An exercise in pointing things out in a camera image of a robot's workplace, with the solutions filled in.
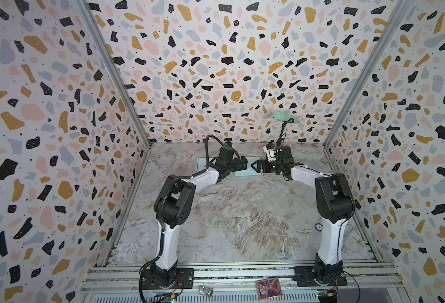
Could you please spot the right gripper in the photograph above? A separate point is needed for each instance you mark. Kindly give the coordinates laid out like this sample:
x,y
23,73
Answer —
x,y
262,165

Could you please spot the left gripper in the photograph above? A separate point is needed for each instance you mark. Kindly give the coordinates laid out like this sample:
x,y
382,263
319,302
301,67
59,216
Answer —
x,y
239,163

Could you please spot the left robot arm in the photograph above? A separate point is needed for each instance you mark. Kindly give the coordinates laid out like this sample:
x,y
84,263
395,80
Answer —
x,y
174,204

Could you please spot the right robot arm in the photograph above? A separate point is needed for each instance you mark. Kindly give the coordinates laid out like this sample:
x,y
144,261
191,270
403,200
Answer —
x,y
334,201

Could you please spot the black microphone stand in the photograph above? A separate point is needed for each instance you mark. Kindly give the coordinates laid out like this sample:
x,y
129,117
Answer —
x,y
282,134

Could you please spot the mint green microphone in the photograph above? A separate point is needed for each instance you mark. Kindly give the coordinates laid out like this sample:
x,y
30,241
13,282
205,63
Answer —
x,y
282,117

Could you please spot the colourful square card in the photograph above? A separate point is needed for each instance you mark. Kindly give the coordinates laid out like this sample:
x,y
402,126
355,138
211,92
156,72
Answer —
x,y
268,289

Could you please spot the small metal clip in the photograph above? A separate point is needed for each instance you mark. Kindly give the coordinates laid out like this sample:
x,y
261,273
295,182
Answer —
x,y
205,291

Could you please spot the circuit board right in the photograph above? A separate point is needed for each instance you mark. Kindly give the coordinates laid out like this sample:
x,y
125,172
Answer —
x,y
328,295

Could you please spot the circuit board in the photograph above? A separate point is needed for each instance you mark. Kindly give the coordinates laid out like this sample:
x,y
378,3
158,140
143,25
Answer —
x,y
328,295
169,298

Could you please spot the circuit board left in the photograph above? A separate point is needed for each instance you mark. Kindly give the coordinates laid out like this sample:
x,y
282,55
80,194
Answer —
x,y
169,298

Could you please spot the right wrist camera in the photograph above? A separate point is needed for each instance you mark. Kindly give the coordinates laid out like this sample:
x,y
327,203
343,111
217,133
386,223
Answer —
x,y
270,151

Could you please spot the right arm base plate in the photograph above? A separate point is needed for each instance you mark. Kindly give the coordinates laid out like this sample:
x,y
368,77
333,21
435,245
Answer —
x,y
319,276

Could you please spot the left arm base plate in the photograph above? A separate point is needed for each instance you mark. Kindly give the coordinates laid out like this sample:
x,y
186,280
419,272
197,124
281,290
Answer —
x,y
158,279

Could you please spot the aluminium mounting rail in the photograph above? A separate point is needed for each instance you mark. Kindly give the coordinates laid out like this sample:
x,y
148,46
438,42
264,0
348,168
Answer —
x,y
367,281

